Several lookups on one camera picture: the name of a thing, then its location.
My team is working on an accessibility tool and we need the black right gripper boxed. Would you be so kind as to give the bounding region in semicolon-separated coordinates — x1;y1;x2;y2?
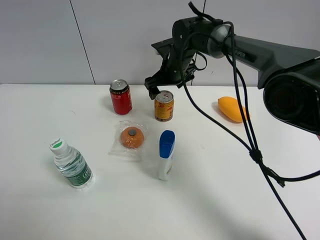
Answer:
144;39;196;100

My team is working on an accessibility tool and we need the yellow Red Bull can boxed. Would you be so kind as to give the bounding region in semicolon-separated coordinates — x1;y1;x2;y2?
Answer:
154;90;174;122

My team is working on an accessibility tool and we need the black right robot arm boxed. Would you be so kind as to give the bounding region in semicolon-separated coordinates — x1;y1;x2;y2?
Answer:
144;17;320;135

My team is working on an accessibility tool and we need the red soda can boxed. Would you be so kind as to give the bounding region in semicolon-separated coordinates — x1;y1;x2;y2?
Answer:
109;79;132;115

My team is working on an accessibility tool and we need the white bottle with blue cap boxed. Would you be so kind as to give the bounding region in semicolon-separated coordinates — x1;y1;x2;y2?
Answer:
158;130;176;181

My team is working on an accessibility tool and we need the orange pastry in clear wrapper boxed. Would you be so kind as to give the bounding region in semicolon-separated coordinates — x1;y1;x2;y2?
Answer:
108;120;149;162

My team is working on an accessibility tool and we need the yellow mango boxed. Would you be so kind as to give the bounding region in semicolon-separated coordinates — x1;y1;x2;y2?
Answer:
218;96;243;123

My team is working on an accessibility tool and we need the clear water bottle green label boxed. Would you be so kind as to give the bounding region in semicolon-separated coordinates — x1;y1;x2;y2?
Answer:
49;137;95;191

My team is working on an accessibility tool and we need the black cable bundle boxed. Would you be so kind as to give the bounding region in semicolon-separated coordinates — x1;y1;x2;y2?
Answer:
178;1;320;240

